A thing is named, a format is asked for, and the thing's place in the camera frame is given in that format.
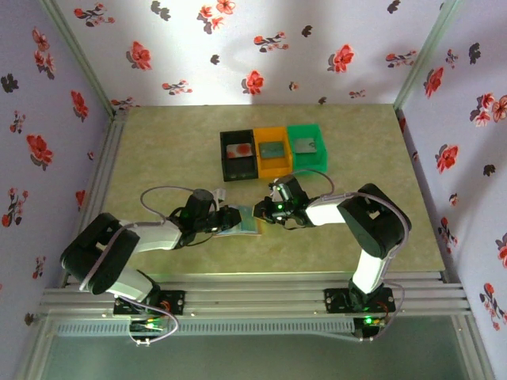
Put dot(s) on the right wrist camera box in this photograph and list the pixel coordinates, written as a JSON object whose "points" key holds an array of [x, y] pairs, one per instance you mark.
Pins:
{"points": [[274, 193]]}

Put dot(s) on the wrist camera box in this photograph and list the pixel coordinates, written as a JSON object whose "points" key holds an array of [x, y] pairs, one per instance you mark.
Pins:
{"points": [[219, 194], [274, 193]]}

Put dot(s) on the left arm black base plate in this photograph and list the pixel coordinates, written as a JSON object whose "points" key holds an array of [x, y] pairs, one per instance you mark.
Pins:
{"points": [[174, 302]]}

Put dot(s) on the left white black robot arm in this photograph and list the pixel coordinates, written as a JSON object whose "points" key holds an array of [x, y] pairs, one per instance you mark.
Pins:
{"points": [[99, 253]]}

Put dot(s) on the left controller board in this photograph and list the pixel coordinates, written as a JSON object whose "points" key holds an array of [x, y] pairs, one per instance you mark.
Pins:
{"points": [[148, 325]]}

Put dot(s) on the controller board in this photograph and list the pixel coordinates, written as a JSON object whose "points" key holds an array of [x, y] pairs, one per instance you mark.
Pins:
{"points": [[148, 325], [370, 321]]}

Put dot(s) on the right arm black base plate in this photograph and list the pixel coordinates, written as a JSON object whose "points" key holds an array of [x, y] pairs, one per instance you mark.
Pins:
{"points": [[334, 301]]}

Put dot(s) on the black plastic bin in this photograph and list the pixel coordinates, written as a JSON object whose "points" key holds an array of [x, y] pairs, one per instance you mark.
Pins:
{"points": [[239, 168]]}

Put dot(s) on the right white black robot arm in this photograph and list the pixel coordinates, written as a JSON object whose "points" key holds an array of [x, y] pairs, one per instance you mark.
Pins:
{"points": [[376, 221]]}

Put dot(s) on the yellow plastic bin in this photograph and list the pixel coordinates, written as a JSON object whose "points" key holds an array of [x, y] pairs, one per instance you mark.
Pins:
{"points": [[274, 165]]}

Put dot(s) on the aluminium frame rail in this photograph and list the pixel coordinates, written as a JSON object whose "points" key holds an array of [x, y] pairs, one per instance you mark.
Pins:
{"points": [[253, 297]]}

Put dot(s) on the aluminium side rail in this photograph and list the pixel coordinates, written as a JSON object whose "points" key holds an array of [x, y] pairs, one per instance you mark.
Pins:
{"points": [[105, 158]]}

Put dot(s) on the right controller board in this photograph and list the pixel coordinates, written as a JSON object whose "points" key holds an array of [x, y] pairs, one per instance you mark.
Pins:
{"points": [[370, 321]]}

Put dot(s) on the aluminium corner post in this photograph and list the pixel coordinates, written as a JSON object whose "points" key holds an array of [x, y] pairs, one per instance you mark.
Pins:
{"points": [[75, 51], [428, 51]]}

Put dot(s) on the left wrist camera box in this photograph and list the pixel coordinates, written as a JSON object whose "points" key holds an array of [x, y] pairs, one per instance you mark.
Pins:
{"points": [[219, 194]]}

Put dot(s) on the pink card holder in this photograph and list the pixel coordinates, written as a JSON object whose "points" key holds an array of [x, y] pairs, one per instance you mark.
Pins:
{"points": [[247, 225]]}

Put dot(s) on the teal sample card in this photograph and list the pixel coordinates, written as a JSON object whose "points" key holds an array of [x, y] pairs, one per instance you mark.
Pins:
{"points": [[271, 150]]}

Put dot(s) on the green plastic bin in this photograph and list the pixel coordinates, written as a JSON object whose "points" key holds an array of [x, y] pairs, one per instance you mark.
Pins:
{"points": [[313, 160]]}

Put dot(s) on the red flower sample card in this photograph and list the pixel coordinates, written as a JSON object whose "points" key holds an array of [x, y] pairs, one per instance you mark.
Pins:
{"points": [[239, 150]]}

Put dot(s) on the grey sample card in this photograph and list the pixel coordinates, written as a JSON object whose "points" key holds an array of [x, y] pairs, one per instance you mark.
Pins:
{"points": [[305, 145]]}

